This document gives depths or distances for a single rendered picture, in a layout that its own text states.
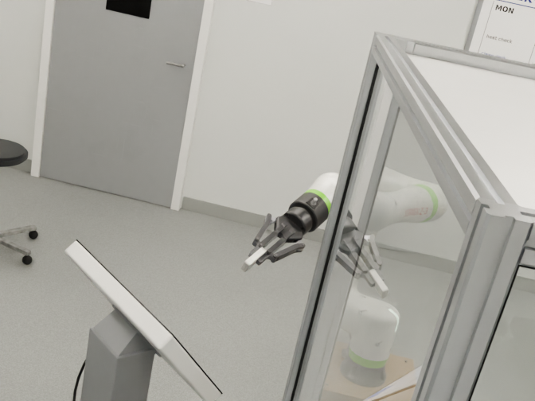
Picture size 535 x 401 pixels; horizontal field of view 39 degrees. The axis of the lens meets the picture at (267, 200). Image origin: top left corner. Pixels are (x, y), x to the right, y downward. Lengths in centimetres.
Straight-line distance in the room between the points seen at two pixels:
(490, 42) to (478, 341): 441
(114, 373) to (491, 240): 153
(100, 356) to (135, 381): 12
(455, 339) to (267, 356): 334
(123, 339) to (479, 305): 147
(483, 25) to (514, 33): 20
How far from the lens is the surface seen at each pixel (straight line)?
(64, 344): 387
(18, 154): 437
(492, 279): 68
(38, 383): 362
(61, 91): 547
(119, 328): 208
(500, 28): 505
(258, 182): 531
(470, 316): 69
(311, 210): 190
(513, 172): 88
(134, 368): 209
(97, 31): 529
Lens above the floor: 219
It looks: 22 degrees down
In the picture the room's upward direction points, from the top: 12 degrees clockwise
